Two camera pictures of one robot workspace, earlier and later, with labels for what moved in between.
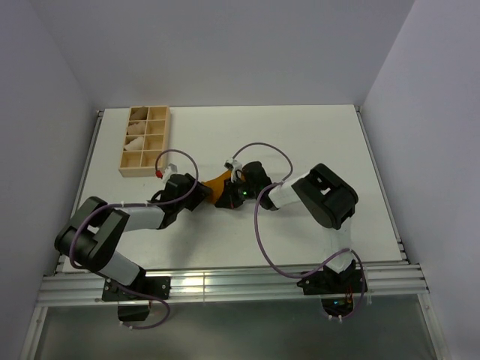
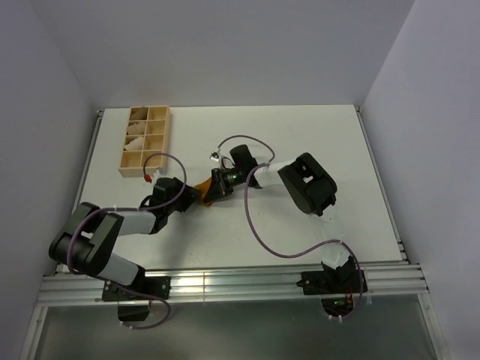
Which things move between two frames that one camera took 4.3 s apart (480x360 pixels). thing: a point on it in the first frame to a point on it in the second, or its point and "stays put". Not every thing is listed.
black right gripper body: [238, 192] to [226, 181]
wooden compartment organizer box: [148, 134] stays put
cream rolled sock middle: [136, 129] stays put
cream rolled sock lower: [135, 145] stays put
